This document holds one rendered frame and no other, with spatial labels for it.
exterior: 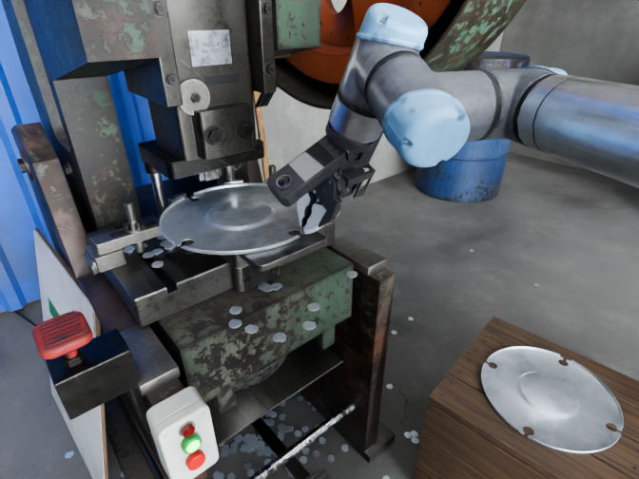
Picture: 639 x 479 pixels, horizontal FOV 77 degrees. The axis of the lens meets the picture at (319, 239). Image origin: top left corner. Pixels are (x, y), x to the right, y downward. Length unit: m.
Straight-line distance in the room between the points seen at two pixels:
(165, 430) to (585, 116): 0.60
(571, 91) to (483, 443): 0.76
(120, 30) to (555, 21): 3.56
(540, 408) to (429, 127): 0.79
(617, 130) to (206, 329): 0.61
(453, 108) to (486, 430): 0.74
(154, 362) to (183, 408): 0.10
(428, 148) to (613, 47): 3.40
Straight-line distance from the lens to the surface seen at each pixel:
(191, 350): 0.72
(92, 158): 0.97
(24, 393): 1.75
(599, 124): 0.41
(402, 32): 0.49
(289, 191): 0.55
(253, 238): 0.69
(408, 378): 1.52
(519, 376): 1.13
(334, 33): 1.04
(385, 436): 1.33
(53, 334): 0.63
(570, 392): 1.14
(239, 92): 0.77
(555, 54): 3.91
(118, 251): 0.82
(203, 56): 0.73
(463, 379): 1.08
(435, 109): 0.41
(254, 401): 1.04
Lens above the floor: 1.12
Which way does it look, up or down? 30 degrees down
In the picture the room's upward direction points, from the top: straight up
